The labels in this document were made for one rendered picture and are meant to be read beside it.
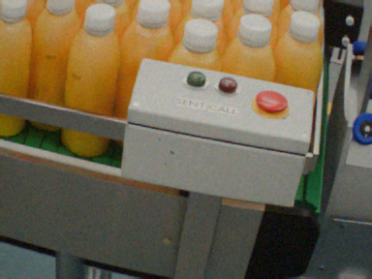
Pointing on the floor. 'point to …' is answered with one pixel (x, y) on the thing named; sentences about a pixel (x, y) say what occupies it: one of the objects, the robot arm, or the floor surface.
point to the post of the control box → (197, 234)
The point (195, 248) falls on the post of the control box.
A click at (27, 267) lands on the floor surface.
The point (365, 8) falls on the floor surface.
